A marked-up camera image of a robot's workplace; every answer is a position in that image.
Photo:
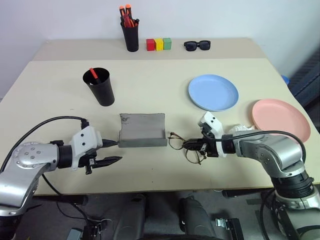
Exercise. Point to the pink plate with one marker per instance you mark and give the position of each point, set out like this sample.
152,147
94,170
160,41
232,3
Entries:
280,117

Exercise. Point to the brown thin-frame eyeglasses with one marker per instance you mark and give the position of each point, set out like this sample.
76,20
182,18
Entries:
191,158

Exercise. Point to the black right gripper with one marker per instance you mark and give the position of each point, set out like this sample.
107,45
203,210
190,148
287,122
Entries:
210,147

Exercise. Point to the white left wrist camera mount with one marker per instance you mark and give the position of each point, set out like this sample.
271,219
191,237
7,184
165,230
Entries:
85,138

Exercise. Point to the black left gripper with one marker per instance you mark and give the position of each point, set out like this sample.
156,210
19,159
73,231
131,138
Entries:
87,160

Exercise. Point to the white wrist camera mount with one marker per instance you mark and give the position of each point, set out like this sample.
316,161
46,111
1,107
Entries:
85,138
215,123

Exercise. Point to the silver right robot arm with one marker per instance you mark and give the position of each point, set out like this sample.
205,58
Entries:
275,150

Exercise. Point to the tall narrow black cup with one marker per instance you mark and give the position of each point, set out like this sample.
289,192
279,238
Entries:
132,37

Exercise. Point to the white crumpled paper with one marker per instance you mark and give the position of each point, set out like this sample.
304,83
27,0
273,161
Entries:
238,128

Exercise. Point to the dark rounded shape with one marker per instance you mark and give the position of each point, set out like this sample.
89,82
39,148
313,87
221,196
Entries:
195,217
133,215

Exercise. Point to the metal floor bracket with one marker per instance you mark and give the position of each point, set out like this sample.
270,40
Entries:
230,226

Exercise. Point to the green wooden block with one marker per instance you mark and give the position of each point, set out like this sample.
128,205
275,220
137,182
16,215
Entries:
167,43

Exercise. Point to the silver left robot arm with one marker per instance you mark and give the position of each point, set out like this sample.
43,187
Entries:
25,160

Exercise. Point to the grey open glasses case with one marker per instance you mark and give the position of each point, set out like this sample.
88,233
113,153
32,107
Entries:
141,127

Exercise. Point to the red marker with black body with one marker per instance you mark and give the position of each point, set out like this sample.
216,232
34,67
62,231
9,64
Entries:
94,75

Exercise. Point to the dark ribbed radiator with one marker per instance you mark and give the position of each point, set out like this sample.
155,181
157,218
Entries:
305,80

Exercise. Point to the black sunglasses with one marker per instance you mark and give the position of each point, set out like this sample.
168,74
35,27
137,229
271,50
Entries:
191,46

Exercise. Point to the blue plate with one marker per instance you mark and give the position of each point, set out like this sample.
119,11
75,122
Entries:
212,92

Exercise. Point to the red wooden block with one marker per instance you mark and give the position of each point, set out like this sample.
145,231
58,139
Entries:
150,45

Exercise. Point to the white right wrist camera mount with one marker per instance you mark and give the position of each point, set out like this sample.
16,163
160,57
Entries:
215,123

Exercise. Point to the black table frame bar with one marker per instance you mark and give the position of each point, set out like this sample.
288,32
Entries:
62,199

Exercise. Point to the blue round object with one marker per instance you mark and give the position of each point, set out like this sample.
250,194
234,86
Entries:
285,78

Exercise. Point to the wide black cup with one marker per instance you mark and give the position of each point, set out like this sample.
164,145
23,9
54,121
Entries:
103,92

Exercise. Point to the yellow wooden block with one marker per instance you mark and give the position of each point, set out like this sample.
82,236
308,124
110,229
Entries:
159,44

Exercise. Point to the orange-capped black marker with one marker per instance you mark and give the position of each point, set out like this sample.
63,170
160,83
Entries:
128,10
122,11

